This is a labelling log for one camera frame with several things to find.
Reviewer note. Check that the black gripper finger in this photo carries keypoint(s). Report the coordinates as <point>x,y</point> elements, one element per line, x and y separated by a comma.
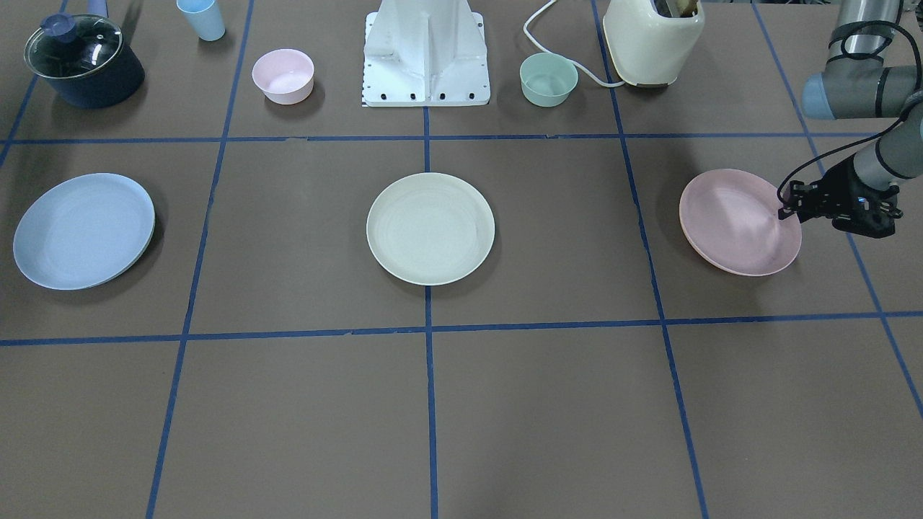
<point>795,197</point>

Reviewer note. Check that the pink plate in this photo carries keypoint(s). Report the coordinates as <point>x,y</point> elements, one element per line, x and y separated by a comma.
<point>729,217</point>

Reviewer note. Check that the light blue plate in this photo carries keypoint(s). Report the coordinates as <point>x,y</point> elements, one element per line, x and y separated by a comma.
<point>84,232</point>

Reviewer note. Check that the cream toaster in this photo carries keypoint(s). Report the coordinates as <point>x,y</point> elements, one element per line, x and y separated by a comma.
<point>650,41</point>

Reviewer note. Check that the green bowl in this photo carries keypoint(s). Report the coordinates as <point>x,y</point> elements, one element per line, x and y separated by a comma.
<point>547,79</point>

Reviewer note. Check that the cream plate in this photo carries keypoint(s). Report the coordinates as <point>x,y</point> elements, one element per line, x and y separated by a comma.
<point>430,229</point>

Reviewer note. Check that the pink bowl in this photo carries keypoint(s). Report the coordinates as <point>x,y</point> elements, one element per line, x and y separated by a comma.
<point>285,76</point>

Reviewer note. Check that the light blue cup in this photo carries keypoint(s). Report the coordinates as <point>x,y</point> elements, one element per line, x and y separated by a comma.
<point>204,17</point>

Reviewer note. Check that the dark blue pot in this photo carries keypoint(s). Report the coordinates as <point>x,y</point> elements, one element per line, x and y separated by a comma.
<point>120,79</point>

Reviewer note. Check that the glass pot lid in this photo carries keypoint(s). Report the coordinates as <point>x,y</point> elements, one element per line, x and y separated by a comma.
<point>69,46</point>

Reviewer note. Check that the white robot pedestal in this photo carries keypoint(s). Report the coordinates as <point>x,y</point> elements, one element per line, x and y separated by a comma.
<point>425,54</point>

